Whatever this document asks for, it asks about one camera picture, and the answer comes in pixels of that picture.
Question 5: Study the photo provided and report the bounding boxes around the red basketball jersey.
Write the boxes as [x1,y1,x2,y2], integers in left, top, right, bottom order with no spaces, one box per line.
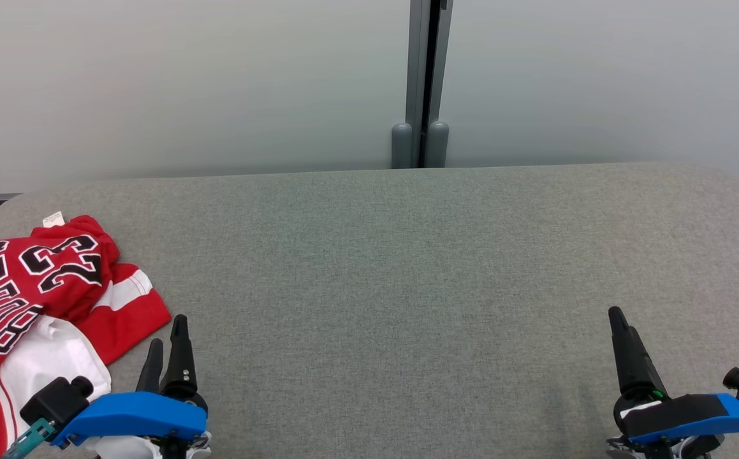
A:
[0,212,121,459]

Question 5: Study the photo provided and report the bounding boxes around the red shorts with white stripe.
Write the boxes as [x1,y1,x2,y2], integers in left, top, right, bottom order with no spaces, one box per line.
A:
[76,263,172,365]

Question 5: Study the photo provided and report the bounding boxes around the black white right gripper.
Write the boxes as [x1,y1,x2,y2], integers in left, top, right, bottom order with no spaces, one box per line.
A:
[606,307,724,459]

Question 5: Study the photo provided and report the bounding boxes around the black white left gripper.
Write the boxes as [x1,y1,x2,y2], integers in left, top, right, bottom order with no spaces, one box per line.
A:
[92,314,212,459]

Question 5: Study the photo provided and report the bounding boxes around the black cable with teal plug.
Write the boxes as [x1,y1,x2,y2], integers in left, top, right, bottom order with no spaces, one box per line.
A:
[2,418,55,459]

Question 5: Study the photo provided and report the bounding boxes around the blue right camera mount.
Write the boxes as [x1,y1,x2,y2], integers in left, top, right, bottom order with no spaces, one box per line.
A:
[626,393,739,446]

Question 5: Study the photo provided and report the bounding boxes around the grey partition post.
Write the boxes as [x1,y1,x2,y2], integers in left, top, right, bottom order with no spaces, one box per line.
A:
[391,0,454,170]

